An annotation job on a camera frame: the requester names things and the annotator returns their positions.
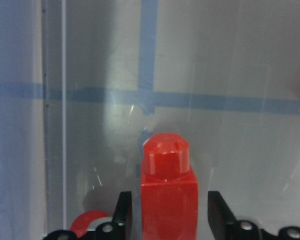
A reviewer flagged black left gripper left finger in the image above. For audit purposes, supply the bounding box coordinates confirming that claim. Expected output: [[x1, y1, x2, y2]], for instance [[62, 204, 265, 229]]
[[94, 191, 133, 240]]

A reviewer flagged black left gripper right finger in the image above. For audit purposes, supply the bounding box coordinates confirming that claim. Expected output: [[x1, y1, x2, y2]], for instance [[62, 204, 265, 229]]
[[207, 191, 260, 240]]

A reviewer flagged red block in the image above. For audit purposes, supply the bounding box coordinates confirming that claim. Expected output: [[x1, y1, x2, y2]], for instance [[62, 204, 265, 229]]
[[140, 133, 199, 240], [69, 210, 109, 238]]

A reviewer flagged clear plastic storage box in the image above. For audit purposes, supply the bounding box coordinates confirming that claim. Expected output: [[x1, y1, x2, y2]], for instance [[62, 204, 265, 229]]
[[0, 0, 300, 240]]

